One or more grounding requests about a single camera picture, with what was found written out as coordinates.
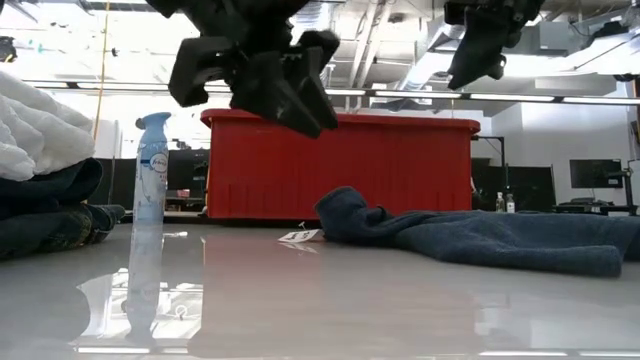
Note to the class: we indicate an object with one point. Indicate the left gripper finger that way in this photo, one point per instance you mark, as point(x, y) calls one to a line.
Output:
point(315, 65)
point(265, 90)

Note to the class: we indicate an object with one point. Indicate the dark navy garment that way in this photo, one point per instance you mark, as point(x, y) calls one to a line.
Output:
point(500, 240)

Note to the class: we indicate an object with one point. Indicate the white garment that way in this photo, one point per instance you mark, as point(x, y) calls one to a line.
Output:
point(35, 130)

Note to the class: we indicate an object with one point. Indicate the dark denim jeans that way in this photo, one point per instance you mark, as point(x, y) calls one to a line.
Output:
point(45, 210)

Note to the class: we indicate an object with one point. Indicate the red plastic laundry bin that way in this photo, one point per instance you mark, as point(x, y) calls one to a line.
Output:
point(375, 165)

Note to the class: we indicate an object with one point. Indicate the long ceiling light strip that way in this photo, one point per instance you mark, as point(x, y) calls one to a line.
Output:
point(525, 97)

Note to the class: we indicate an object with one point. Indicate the large black monitor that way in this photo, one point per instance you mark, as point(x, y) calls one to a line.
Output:
point(532, 185)

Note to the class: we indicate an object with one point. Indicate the small clear bottle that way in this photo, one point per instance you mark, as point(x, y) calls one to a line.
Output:
point(510, 204)
point(499, 203)

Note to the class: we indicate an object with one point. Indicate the blue air freshener spray bottle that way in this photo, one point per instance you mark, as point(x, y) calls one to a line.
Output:
point(150, 170)

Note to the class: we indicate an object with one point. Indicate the small black monitor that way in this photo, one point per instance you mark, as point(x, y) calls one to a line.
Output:
point(595, 173)

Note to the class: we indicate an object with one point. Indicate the white round column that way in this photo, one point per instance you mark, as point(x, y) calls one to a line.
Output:
point(107, 140)

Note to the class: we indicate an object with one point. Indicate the dark ceiling-hung object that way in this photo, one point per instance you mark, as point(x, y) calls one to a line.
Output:
point(7, 49)

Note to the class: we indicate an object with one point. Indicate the silver diagonal ventilation duct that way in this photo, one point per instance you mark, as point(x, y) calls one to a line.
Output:
point(425, 55)

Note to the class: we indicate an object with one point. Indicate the thin black frame stand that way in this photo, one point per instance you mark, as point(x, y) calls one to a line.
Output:
point(495, 137)

